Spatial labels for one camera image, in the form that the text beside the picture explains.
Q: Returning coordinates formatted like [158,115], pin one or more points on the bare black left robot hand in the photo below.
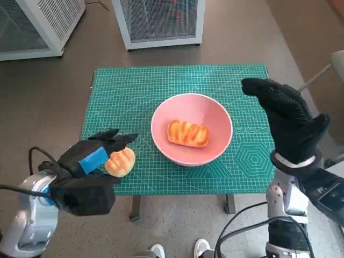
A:
[78,156]

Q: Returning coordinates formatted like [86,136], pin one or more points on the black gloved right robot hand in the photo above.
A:
[293,121]

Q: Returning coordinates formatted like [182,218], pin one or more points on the round toy bread roll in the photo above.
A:
[121,164]

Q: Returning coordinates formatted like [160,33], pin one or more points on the pink bowl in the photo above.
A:
[215,118]

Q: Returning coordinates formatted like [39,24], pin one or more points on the long toy bread loaf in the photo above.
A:
[188,133]

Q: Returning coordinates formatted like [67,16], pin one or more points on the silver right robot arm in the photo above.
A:
[276,199]

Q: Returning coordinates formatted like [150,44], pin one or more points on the beige chair with metal legs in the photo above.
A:
[338,80]

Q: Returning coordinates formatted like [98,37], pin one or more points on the white desk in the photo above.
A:
[338,169]

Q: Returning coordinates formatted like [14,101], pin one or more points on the metal table leg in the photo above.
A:
[229,204]
[135,207]

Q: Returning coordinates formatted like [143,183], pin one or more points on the green cutting mat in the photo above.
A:
[161,80]

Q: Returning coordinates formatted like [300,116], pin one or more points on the white shoe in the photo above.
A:
[158,251]
[201,247]

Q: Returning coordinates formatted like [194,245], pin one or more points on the wide white mesh cabinet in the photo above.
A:
[53,24]

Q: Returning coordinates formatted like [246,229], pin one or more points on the narrow white mesh cabinet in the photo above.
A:
[161,24]

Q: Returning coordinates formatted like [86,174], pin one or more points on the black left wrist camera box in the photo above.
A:
[86,199]

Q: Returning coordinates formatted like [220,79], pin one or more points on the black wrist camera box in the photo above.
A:
[86,199]
[328,196]

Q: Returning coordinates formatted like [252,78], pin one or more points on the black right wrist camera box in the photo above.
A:
[328,196]

